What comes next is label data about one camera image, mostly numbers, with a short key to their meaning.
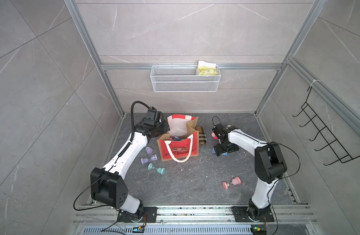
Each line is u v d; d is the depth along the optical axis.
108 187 0.41
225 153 0.92
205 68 0.86
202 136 1.02
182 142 0.78
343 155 0.58
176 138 0.95
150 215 0.73
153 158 0.91
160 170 0.86
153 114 0.61
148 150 0.94
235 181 0.82
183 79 1.01
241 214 0.74
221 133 0.70
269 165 0.50
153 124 0.62
